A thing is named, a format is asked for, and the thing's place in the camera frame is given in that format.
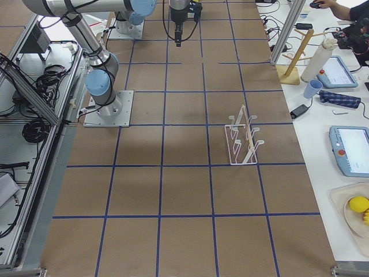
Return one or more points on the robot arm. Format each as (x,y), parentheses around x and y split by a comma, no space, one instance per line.
(178,4)
(100,80)

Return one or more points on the plaid folded cloth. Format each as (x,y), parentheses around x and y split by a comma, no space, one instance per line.
(339,99)

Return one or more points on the white wire cup rack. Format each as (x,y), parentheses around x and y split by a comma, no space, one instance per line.
(241,145)

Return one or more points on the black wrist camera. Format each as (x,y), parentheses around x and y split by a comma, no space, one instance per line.
(195,10)

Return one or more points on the blue teach pendant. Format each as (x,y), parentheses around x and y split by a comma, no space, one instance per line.
(335,74)
(350,149)

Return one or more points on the beige tray with fruit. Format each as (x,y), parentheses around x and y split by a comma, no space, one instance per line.
(340,197)

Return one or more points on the blue cup on side table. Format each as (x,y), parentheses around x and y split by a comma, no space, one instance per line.
(313,87)

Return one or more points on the blue teach pendant near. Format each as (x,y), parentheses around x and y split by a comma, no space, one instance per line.
(350,149)

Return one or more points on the yellow toy lemon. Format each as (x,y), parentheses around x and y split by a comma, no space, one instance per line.
(359,204)

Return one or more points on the wooden mug tree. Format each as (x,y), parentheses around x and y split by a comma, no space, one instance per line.
(289,74)

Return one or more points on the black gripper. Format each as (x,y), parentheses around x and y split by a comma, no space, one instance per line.
(176,17)

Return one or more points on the blue teach pendant far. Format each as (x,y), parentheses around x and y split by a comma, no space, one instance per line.
(335,74)

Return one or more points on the white thermos bottle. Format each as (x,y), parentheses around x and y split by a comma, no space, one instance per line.
(320,57)

